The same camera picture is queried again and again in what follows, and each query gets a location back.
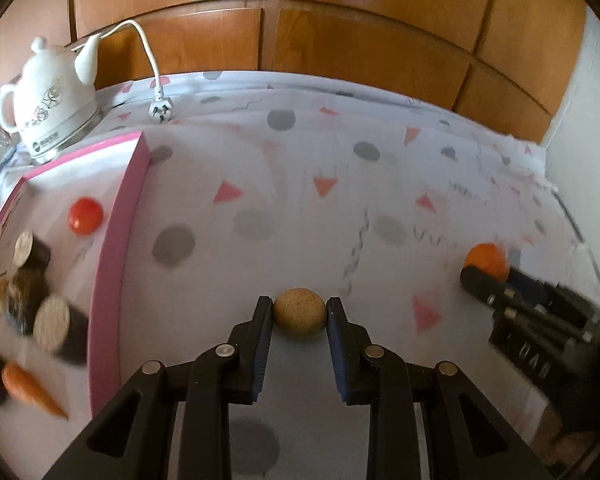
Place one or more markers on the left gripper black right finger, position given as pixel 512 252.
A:
pixel 425 422

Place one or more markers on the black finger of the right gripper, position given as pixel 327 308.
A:
pixel 502 297
pixel 557 299

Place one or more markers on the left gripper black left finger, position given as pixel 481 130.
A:
pixel 131 436

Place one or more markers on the orange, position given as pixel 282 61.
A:
pixel 490 259

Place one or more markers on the orange carrot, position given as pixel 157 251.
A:
pixel 25 388

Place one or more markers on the cut brown cylinder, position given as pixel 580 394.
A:
pixel 30 252
pixel 61 330

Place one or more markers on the dark brown wrinkled fruit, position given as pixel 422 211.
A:
pixel 25 292

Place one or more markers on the red tomato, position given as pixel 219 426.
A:
pixel 85 216

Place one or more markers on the person right hand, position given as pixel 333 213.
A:
pixel 554 445

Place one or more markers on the pink edged white tray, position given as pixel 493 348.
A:
pixel 115 259

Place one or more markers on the wooden panel cabinet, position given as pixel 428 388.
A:
pixel 505 64

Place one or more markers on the patterned white tablecloth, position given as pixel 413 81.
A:
pixel 263 183

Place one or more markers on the white ceramic electric kettle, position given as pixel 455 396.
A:
pixel 54 98

